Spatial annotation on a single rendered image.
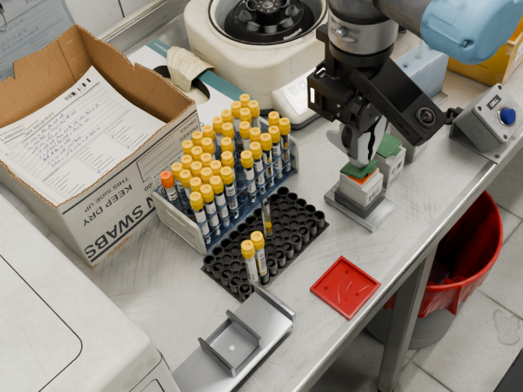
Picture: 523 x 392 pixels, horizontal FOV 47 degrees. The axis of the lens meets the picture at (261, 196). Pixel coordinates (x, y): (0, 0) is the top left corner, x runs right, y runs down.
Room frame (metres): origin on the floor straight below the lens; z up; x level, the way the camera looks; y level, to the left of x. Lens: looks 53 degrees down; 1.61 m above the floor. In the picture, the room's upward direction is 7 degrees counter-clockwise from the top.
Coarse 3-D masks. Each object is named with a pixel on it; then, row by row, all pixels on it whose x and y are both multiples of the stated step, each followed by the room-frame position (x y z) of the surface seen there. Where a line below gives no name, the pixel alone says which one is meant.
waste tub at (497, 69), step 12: (516, 36) 0.82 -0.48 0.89; (504, 48) 0.71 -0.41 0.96; (516, 48) 0.72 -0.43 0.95; (492, 60) 0.72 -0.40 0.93; (504, 60) 0.71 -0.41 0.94; (516, 60) 0.73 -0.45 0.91; (456, 72) 0.76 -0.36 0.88; (468, 72) 0.75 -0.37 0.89; (480, 72) 0.73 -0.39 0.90; (492, 72) 0.72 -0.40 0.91; (504, 72) 0.71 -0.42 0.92; (492, 84) 0.72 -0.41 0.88
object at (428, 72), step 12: (396, 60) 0.70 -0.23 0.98; (408, 60) 0.70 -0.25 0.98; (420, 60) 0.70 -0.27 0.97; (432, 60) 0.69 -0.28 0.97; (444, 60) 0.71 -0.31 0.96; (408, 72) 0.67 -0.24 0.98; (420, 72) 0.68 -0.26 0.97; (432, 72) 0.69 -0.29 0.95; (444, 72) 0.71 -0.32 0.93; (420, 84) 0.68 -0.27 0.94; (432, 84) 0.70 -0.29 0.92; (432, 96) 0.70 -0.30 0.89; (444, 96) 0.70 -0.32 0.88
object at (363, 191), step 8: (344, 176) 0.51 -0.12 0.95; (368, 176) 0.51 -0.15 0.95; (376, 176) 0.51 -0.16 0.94; (344, 184) 0.51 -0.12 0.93; (352, 184) 0.50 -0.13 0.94; (360, 184) 0.49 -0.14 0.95; (368, 184) 0.50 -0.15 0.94; (376, 184) 0.50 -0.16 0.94; (344, 192) 0.51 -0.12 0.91; (352, 192) 0.50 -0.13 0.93; (360, 192) 0.49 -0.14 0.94; (368, 192) 0.49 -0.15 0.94; (376, 192) 0.50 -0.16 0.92; (360, 200) 0.49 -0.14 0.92; (368, 200) 0.49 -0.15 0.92
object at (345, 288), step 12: (336, 264) 0.41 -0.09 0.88; (348, 264) 0.41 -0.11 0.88; (324, 276) 0.40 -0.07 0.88; (336, 276) 0.40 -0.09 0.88; (348, 276) 0.40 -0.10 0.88; (360, 276) 0.39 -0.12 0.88; (312, 288) 0.38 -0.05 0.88; (324, 288) 0.38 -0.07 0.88; (336, 288) 0.38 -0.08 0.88; (348, 288) 0.38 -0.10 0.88; (360, 288) 0.38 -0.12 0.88; (372, 288) 0.37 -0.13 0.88; (324, 300) 0.36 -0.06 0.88; (336, 300) 0.36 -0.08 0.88; (348, 300) 0.36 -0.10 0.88; (360, 300) 0.36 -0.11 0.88; (348, 312) 0.34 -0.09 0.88
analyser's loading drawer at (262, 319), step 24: (264, 288) 0.36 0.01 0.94; (240, 312) 0.35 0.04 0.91; (264, 312) 0.34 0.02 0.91; (288, 312) 0.33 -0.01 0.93; (216, 336) 0.32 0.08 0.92; (240, 336) 0.31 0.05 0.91; (264, 336) 0.31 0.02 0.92; (192, 360) 0.29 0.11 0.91; (216, 360) 0.28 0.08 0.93; (240, 360) 0.28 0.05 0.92; (192, 384) 0.26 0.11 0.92; (216, 384) 0.26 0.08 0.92
